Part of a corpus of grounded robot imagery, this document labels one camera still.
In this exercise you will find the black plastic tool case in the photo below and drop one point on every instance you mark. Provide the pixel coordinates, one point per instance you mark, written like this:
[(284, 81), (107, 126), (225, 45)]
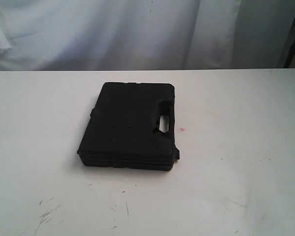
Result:
[(131, 126)]

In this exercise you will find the white backdrop curtain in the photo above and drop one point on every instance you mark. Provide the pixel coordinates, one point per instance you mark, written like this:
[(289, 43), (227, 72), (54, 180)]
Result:
[(142, 34)]

